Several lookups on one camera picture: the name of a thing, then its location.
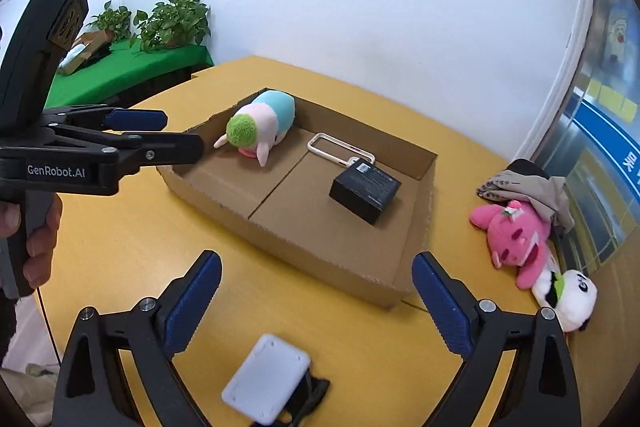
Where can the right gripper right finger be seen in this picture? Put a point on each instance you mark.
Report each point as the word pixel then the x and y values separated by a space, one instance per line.
pixel 541 389

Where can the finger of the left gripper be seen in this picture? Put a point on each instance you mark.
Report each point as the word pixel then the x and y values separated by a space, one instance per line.
pixel 104 117
pixel 150 149

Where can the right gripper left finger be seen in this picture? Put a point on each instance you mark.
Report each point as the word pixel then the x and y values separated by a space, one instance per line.
pixel 92 388

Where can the teal pink plush toy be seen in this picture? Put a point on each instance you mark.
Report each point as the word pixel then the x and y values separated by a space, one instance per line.
pixel 255 128

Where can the white rectangular device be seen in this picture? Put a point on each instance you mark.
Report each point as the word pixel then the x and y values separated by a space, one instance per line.
pixel 266 380

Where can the black product box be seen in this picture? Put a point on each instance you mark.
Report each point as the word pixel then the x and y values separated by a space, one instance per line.
pixel 364 190

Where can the cream phone case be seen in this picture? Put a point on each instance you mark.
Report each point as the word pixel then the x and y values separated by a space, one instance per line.
pixel 338 151

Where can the person left hand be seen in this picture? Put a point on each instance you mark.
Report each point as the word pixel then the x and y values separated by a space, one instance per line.
pixel 40 244

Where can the green covered side table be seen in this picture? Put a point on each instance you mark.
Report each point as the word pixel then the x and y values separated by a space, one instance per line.
pixel 125 68

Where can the cardboard box on side table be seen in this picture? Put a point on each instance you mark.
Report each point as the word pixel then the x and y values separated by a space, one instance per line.
pixel 84 48

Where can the small potted green plant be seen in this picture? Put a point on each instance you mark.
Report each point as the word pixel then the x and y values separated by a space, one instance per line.
pixel 116 19

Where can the white panda plush toy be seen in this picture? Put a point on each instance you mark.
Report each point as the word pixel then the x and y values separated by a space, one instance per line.
pixel 570 294

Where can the large potted green plant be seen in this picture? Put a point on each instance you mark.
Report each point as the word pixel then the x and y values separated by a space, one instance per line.
pixel 171 24

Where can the grey printed cloth bag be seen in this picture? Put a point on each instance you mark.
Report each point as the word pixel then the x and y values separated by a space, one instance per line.
pixel 524 181

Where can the shallow cardboard box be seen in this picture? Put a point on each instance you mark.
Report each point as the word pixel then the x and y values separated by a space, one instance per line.
pixel 285 207

